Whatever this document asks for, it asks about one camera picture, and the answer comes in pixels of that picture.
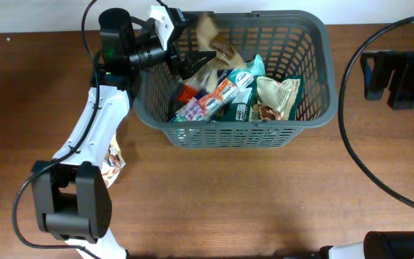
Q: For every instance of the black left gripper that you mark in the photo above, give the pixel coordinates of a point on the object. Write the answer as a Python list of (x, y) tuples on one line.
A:
[(188, 65)]

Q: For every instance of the orange spaghetti packet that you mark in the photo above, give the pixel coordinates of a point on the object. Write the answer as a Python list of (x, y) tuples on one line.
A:
[(186, 94)]

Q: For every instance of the brown white snack pouch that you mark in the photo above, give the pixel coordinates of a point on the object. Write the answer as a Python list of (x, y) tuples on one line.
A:
[(227, 58)]

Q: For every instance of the multicolour tissue pack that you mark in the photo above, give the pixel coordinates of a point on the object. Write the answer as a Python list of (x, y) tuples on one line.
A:
[(206, 106)]

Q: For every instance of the light teal small packet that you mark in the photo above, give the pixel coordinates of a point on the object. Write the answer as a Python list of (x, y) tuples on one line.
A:
[(256, 66)]

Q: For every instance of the green coffee bean bag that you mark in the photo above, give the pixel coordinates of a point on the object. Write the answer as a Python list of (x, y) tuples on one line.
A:
[(266, 99)]

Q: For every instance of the beige snack bag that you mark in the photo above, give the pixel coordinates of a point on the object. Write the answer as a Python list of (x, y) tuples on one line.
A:
[(113, 163)]

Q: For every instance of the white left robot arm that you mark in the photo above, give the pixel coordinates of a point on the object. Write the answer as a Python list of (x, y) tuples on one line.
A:
[(71, 199)]

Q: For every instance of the grey plastic basket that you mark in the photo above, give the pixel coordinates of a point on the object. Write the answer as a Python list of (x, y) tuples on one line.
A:
[(291, 43)]

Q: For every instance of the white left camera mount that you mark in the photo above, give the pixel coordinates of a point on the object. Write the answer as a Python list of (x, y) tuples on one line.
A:
[(169, 24)]

